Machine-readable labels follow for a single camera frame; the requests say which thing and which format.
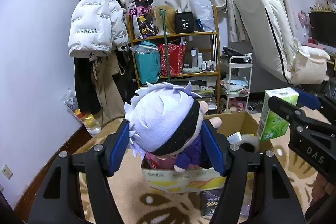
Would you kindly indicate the wall socket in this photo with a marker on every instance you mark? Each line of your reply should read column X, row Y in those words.
column 7, row 171

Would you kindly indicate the white puffer jacket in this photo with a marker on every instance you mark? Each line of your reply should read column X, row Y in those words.
column 97, row 19

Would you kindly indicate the black tote bag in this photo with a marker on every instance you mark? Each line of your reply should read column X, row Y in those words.
column 128, row 77

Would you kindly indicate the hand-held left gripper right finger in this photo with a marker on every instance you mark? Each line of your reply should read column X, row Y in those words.
column 212, row 150

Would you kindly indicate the white rolling cart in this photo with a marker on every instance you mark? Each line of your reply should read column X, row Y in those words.
column 250, row 74

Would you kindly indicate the beige floral blanket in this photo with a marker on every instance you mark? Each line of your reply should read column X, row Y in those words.
column 131, row 192

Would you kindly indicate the light green cloth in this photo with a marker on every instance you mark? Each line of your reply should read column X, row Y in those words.
column 191, row 69

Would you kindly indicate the black packet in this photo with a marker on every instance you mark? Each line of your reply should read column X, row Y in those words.
column 211, row 203

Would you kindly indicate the white plastic bag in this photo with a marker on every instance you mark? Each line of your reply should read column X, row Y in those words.
column 203, row 11

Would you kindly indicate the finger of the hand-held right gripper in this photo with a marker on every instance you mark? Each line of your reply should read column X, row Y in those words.
column 308, row 100
column 281, row 108

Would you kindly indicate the cardboard box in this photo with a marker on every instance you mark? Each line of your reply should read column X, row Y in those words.
column 183, row 179

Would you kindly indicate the wooden shelf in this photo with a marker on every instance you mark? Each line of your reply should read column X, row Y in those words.
column 216, row 77

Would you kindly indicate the black hanging coat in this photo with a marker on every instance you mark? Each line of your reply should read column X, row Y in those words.
column 85, row 87

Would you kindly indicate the beige hanging coat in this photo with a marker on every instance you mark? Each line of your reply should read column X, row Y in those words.
column 107, row 92

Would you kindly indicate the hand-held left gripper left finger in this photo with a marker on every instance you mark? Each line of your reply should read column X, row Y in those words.
column 119, row 150

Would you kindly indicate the blond wig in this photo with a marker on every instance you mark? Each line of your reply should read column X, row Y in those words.
column 169, row 19

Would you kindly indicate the person's right hand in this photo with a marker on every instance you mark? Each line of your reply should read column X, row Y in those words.
column 323, row 190

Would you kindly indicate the cream recliner chair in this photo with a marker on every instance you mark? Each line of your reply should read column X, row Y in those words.
column 262, row 24

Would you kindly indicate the pile of books and papers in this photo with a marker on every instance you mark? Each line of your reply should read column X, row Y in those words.
column 207, row 94

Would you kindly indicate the pink desk fan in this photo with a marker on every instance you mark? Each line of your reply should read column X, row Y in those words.
column 304, row 20

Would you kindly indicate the plastic bag of plush toys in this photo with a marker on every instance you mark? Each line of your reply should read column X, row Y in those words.
column 86, row 119

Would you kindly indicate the wooden desk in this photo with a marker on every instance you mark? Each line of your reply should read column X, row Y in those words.
column 331, row 60

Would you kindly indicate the teal bag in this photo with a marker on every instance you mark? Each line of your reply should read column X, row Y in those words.
column 148, row 66

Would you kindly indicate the clear plastic bag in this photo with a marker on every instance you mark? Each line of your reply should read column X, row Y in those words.
column 144, row 48

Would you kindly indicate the pink toys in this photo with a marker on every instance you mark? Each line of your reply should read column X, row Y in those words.
column 236, row 104

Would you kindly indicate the red patterned bag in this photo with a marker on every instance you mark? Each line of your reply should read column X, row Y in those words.
column 173, row 60

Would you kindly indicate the silver packet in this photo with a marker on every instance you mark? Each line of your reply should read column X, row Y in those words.
column 234, row 138

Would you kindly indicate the lilac haired plush doll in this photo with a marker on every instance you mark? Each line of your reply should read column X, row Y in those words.
column 162, row 119

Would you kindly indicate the black box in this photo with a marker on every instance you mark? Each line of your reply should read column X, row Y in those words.
column 184, row 23

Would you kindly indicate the group of cosmetic bottles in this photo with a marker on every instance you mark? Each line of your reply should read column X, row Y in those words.
column 202, row 61

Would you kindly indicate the light blue cloth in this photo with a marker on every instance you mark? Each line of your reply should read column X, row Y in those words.
column 235, row 83

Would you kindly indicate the row of small figures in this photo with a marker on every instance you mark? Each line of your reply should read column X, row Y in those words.
column 321, row 7

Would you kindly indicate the green tissue pack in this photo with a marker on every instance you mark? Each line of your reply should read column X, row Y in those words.
column 273, row 124

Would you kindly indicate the black monitor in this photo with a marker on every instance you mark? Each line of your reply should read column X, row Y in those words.
column 324, row 27

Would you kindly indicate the green pole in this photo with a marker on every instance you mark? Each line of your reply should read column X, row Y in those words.
column 166, row 56

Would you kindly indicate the printed tote bag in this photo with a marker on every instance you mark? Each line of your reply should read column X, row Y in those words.
column 143, row 19

